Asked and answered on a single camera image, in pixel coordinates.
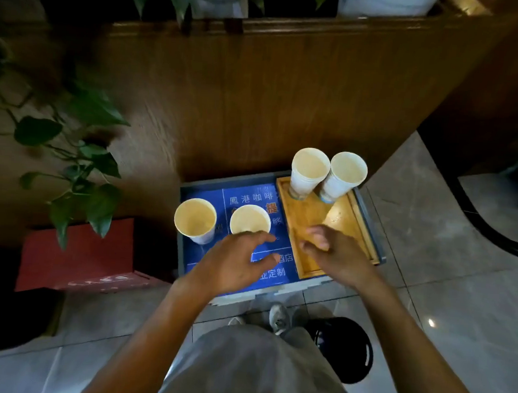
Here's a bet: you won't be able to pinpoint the person's left hand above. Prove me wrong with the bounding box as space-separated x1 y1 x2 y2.
182 225 284 305

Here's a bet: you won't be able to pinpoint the person's right hand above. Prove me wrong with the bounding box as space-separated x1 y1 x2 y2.
296 223 387 295

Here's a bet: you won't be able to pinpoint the person's left forearm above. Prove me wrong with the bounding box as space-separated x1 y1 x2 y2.
77 275 218 393

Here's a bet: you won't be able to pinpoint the person's right forearm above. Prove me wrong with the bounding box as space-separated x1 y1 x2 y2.
347 273 513 393

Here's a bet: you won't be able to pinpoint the wooden tray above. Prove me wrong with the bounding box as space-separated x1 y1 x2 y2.
268 175 387 286

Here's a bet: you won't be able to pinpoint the white paper cup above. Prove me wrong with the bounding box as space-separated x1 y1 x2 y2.
288 146 332 204
229 203 273 239
318 150 370 207
172 197 219 247

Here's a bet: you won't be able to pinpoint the grey plastic crate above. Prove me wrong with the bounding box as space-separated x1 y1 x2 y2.
170 162 394 320

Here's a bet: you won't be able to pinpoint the blue printed sheet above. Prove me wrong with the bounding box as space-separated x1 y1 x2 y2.
174 176 309 303

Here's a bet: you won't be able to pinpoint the black round stool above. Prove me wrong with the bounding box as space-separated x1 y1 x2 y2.
302 314 377 386

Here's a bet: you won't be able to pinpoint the grey shorts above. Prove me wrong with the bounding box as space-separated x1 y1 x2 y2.
155 315 376 393

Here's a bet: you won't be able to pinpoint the wooden planter partition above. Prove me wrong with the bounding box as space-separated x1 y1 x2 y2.
81 0 518 250

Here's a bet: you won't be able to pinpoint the black curved chair base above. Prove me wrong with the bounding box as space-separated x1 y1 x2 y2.
437 172 518 261

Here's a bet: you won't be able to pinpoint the red cardboard box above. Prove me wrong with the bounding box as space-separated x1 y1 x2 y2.
14 209 173 305

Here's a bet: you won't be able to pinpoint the green leafy vine plant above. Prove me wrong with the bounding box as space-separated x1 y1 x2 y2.
0 34 136 256

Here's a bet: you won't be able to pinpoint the large white plant pot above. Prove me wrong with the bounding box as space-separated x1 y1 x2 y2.
337 0 443 25

